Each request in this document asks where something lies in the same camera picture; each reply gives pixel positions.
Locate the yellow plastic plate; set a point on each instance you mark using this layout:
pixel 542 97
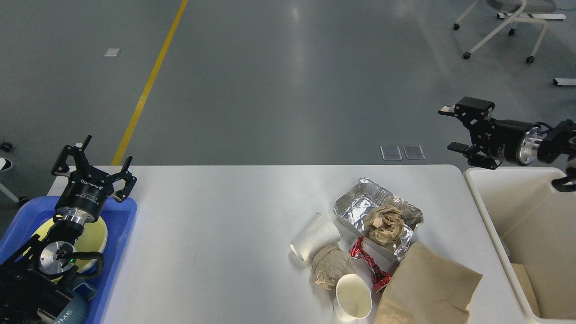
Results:
pixel 63 244

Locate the brown paper ball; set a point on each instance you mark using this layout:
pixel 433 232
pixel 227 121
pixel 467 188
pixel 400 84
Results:
pixel 385 224

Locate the white paper cup upright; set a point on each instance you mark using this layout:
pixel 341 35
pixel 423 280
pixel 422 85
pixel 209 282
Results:
pixel 353 300

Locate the floor outlet cover left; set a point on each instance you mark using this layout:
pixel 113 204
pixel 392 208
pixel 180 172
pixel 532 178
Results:
pixel 391 153

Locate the floor outlet cover right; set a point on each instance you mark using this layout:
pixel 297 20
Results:
pixel 414 152

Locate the red snack wrapper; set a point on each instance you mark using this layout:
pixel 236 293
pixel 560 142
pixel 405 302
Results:
pixel 380 278

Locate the floor outlet cover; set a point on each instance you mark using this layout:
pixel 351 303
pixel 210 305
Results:
pixel 414 152
pixel 391 153

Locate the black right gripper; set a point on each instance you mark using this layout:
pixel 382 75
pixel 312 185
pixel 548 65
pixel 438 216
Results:
pixel 509 141

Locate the beige plastic bin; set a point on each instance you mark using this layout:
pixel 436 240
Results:
pixel 532 227

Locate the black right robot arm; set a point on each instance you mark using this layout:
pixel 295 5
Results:
pixel 557 140

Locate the white paper cup lying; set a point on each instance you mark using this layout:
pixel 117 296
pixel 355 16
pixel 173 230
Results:
pixel 319 232

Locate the white far base bar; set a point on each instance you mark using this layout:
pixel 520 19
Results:
pixel 542 16

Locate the white floor marker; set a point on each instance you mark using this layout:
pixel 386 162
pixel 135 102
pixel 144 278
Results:
pixel 112 52

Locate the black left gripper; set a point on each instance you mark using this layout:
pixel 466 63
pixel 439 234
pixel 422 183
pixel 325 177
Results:
pixel 85 194

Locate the crumpled brown paper wrapper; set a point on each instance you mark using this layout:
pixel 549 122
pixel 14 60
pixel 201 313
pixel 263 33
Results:
pixel 329 265

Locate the blue plastic tray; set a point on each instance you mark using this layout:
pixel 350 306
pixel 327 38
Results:
pixel 119 219

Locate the aluminium foil tray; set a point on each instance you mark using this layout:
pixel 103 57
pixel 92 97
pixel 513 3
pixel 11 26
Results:
pixel 353 208

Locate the white rolling chair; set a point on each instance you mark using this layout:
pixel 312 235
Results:
pixel 516 7

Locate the blue-grey HOME mug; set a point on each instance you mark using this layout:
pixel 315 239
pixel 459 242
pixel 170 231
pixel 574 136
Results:
pixel 76 312

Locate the brown paper bag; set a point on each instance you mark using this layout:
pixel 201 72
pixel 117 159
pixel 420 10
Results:
pixel 427 288

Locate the white table leg bar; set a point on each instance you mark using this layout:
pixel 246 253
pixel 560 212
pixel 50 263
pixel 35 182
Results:
pixel 564 82

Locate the white paper box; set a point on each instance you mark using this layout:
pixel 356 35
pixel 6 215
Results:
pixel 384 259

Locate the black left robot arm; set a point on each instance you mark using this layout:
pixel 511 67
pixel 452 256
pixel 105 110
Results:
pixel 27 296

